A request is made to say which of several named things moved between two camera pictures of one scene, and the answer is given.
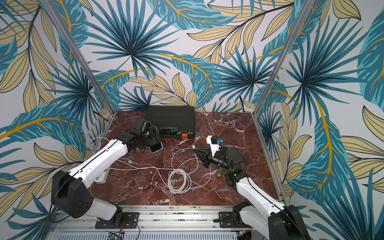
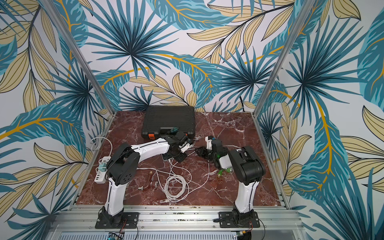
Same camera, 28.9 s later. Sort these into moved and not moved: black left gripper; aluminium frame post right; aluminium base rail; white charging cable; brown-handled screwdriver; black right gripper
Moved: black left gripper; white charging cable
Not moved: black right gripper; aluminium frame post right; brown-handled screwdriver; aluminium base rail
